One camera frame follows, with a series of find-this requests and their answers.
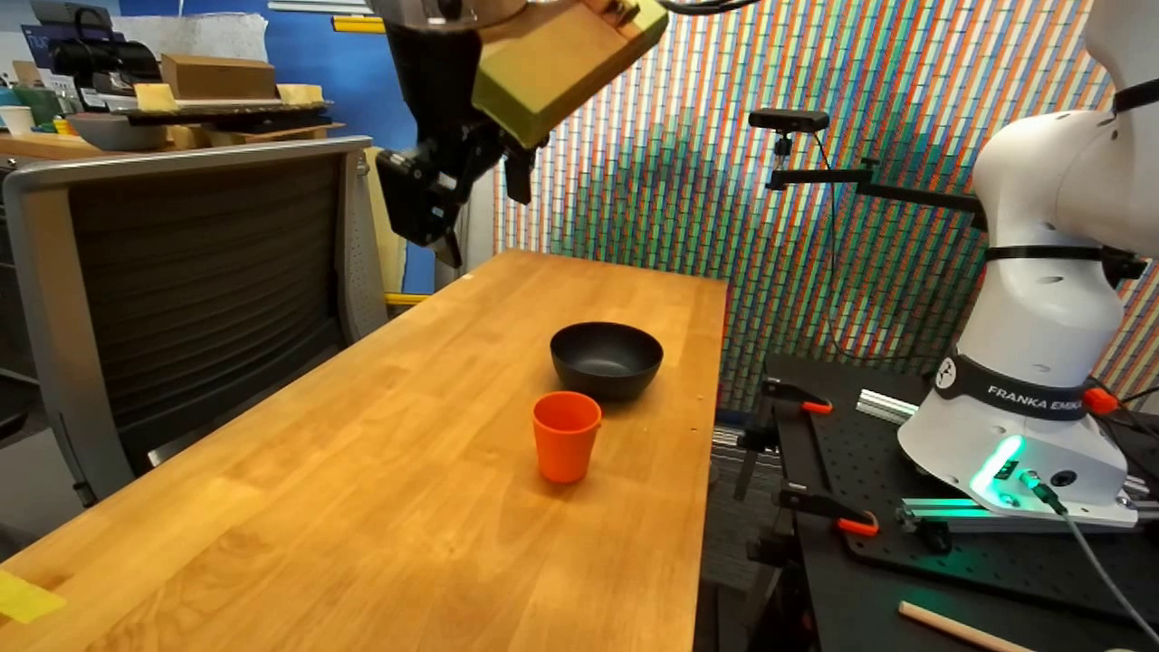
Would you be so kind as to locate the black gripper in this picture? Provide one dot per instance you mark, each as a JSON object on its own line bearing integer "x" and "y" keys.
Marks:
{"x": 428, "y": 183}

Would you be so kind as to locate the orange plastic cup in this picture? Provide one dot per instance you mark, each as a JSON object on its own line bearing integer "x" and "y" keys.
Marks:
{"x": 565, "y": 429}

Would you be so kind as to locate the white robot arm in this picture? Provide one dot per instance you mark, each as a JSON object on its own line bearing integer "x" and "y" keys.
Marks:
{"x": 1009, "y": 417}

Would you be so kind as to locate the black bowl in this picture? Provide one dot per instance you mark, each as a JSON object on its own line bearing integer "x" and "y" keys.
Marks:
{"x": 606, "y": 359}

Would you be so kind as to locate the yellow green foam block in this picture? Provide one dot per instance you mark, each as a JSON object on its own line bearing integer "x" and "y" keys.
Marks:
{"x": 553, "y": 59}

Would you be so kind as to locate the grey mesh office chair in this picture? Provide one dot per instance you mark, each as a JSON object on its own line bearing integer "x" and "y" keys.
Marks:
{"x": 173, "y": 290}

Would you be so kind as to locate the orange black clamp far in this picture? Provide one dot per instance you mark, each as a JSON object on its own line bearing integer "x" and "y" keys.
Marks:
{"x": 797, "y": 395}

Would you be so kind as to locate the orange black clamp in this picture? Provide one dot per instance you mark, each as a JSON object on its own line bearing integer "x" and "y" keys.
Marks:
{"x": 797, "y": 395}
{"x": 845, "y": 519}

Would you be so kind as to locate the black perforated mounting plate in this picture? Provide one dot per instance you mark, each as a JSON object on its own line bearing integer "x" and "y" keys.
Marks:
{"x": 1029, "y": 588}

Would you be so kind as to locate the orange black clamp near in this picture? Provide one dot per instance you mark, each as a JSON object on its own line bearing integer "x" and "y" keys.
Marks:
{"x": 845, "y": 519}

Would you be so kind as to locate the yellow sticky note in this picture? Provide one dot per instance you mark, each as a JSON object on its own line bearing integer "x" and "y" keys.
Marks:
{"x": 24, "y": 598}

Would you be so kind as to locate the wooden stick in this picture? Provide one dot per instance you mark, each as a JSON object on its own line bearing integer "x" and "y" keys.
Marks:
{"x": 958, "y": 629}

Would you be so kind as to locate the black camera on stand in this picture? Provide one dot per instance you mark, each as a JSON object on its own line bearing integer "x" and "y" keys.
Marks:
{"x": 786, "y": 123}

